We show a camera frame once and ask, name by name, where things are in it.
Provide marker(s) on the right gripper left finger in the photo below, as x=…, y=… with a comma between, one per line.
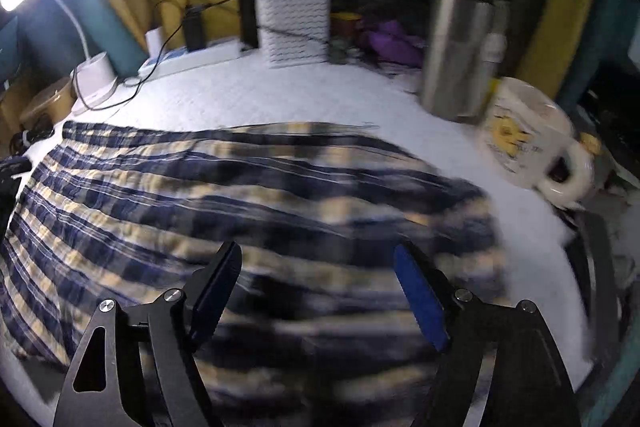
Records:
x=208, y=292

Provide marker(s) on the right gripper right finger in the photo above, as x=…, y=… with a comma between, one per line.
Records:
x=434, y=301

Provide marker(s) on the blue yellow plaid pants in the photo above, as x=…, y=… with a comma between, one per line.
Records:
x=318, y=331

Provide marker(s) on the white cartoon mug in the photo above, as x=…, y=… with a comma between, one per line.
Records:
x=530, y=141

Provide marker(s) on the white power strip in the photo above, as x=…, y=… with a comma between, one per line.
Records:
x=180, y=60

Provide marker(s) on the white desk lamp base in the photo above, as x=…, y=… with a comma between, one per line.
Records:
x=93, y=81

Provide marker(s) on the brown lidded container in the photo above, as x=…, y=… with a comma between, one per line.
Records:
x=56, y=101

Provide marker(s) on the white charger plug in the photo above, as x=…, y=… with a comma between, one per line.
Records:
x=155, y=41

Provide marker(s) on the purple cloth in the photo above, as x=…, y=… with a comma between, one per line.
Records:
x=390, y=43

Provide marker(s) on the black power adapter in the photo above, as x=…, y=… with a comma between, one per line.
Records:
x=193, y=28

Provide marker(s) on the stainless steel tumbler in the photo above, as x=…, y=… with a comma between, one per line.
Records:
x=466, y=42

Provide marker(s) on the white perforated storage basket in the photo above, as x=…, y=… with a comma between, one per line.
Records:
x=293, y=32

